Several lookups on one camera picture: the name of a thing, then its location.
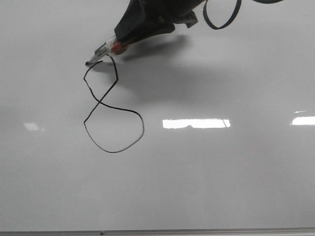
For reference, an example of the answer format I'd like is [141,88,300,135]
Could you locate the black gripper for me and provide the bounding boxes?
[114,0,204,45]

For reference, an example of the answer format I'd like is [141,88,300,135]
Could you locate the red disc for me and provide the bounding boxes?
[110,42,130,55]

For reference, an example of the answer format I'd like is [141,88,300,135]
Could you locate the white black-tip whiteboard marker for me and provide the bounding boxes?
[85,36,117,66]

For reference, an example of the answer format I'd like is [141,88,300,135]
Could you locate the black looped cable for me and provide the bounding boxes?
[202,0,286,30]

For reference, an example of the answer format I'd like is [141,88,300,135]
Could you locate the white whiteboard with aluminium frame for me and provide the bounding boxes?
[0,0,315,231]

